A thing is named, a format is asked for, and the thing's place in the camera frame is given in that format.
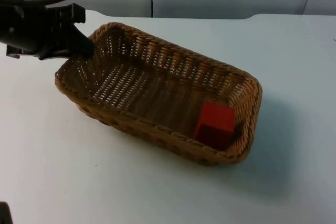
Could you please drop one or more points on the red cube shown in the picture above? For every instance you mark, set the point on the red cube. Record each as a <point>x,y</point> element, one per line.
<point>216,125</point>

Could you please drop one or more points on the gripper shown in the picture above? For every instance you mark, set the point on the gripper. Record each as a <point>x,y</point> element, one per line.
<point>29,31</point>

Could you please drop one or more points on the brown wicker basket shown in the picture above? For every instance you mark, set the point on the brown wicker basket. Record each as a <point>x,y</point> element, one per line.
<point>162,82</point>

